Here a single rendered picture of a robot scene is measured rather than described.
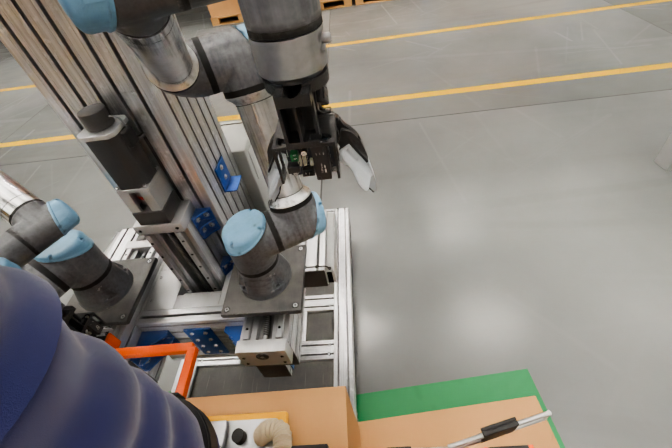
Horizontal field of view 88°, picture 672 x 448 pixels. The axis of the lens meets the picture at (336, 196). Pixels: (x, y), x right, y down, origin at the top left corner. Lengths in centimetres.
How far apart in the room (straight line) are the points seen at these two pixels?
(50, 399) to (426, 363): 175
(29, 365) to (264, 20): 35
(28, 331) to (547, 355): 204
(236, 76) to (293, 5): 45
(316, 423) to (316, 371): 84
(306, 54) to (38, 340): 34
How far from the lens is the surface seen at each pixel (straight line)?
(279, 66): 36
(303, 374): 181
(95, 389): 49
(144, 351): 102
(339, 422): 96
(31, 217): 97
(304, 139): 38
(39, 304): 43
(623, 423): 216
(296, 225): 88
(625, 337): 235
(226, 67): 77
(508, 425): 81
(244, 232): 87
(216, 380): 193
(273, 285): 99
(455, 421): 138
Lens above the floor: 187
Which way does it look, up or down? 43 degrees down
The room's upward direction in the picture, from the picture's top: 10 degrees counter-clockwise
